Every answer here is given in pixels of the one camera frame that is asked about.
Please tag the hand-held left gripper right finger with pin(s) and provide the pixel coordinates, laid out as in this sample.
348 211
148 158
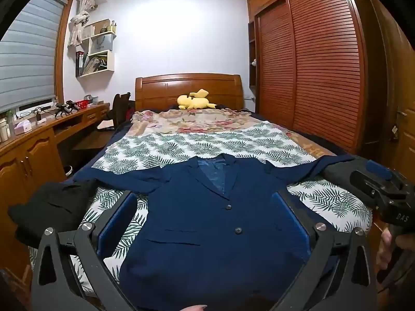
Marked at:
291 220

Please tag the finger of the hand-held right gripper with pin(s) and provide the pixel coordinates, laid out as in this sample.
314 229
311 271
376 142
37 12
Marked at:
377 169
340 178

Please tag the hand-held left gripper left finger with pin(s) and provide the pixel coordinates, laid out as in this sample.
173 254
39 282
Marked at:
118 220

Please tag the navy blue suit jacket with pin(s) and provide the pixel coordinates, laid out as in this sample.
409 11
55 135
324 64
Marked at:
207 233

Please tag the person's right hand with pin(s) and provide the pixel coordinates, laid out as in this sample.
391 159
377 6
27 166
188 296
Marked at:
385 249

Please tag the person's left hand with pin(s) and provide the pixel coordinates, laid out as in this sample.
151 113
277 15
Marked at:
194 308

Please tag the folded black garment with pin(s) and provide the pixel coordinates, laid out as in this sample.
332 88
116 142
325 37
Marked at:
48 207

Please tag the wooden door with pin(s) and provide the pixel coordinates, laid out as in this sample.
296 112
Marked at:
402 71

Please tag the leaf print bed sheet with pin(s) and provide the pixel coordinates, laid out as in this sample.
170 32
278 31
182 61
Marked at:
194 142

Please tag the long wooden desk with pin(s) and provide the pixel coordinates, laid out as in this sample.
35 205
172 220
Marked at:
29 155

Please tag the dark wooden chair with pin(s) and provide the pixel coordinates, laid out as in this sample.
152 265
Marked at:
120 107

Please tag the wooden louvred wardrobe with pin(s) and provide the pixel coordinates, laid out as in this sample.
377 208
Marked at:
317 64

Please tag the red basket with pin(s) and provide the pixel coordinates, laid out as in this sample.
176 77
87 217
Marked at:
83 104

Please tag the black tool on desk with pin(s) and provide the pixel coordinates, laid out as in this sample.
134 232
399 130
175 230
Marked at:
66 108

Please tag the floral blanket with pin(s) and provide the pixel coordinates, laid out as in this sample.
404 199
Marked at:
201 121

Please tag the pink tissue box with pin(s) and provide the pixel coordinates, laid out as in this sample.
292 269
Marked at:
23 127

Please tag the yellow plush toy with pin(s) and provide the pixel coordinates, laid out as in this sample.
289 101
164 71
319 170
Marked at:
194 102

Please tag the white jar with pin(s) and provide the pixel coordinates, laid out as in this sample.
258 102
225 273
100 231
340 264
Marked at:
4 131

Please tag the wooden bed headboard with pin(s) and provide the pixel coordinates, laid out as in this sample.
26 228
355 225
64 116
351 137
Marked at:
188 87

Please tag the row of books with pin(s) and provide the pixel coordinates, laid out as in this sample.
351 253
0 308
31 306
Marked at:
90 64

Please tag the white paper bag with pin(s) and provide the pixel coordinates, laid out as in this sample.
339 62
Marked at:
101 43

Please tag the grey window blind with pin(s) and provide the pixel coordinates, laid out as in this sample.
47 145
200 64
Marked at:
29 55

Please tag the white hanging cloth bundle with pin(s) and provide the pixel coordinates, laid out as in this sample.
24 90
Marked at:
79 19

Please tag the white wall shelf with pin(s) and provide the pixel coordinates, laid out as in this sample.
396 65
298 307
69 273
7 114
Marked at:
110 61

